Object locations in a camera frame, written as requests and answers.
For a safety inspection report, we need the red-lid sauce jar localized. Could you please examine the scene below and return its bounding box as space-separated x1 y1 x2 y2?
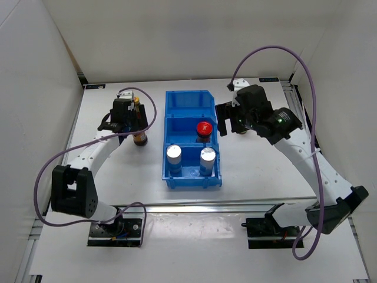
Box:
133 132 148 146
196 121 213 143

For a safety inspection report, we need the silver-top shaker can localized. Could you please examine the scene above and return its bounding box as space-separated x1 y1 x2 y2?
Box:
199 147 216 176
166 144 182 174

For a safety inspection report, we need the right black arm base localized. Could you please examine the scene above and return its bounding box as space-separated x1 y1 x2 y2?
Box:
241 203 300 249

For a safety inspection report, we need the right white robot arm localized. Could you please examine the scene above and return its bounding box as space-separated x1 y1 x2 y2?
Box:
216 80 369 236

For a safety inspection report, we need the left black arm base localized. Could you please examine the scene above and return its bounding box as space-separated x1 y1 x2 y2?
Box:
87 213 145 248

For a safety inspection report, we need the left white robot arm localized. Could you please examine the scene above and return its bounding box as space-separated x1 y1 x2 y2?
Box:
51 94 148 236

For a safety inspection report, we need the right black corner label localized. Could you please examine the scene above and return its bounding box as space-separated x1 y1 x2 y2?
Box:
259 77 279 83

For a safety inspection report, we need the black corner label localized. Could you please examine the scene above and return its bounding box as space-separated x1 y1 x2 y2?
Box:
259 77 279 83
85 84 105 90

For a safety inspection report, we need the blue three-compartment plastic bin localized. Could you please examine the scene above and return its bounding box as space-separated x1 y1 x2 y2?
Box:
162 90 222 189

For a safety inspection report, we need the left black corner label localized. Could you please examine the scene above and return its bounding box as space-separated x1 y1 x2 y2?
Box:
85 84 105 90

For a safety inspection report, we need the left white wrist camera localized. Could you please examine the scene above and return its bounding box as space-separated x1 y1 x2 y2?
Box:
117 90 134 102

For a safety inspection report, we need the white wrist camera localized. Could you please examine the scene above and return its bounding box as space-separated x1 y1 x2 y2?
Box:
227 78 250 107
117 90 134 102

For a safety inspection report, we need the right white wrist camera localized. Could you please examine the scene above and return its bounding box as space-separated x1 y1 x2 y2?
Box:
227 78 250 107

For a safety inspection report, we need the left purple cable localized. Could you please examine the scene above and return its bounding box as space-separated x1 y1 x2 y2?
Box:
34 87 157 227

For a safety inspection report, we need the right aluminium side rail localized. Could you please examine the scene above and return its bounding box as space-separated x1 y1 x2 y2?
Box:
280 81 321 164

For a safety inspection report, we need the aluminium front rail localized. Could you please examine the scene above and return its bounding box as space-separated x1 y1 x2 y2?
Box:
47 198 325 215

